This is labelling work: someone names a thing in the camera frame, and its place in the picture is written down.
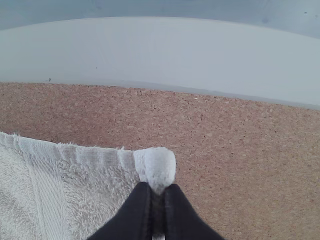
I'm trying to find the pale towel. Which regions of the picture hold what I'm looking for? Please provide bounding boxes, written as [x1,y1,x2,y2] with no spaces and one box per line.
[0,131,177,240]

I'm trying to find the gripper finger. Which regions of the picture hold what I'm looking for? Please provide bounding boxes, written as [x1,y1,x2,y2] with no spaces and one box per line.
[163,183,226,240]
[87,181,154,240]

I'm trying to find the cork mat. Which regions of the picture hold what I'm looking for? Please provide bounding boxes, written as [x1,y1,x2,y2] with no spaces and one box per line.
[0,81,320,240]

